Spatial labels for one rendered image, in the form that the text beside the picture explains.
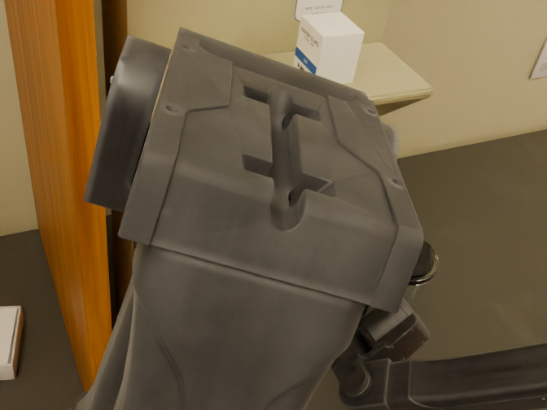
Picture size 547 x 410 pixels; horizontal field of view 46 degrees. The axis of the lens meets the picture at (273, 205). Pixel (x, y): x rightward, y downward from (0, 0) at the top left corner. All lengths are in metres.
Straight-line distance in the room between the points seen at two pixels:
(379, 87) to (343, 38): 0.08
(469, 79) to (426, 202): 0.34
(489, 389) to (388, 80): 0.35
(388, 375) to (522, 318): 0.65
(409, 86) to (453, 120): 1.00
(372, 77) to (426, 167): 0.92
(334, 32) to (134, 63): 0.47
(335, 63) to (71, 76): 0.27
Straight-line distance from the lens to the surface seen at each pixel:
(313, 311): 0.17
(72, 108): 0.60
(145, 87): 0.23
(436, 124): 1.71
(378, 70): 0.76
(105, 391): 0.39
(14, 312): 1.16
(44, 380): 1.12
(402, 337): 0.79
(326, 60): 0.69
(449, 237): 1.46
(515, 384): 0.69
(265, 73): 0.23
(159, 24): 0.69
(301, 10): 0.75
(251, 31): 0.73
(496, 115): 1.84
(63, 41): 0.57
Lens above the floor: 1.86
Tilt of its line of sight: 40 degrees down
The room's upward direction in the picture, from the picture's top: 10 degrees clockwise
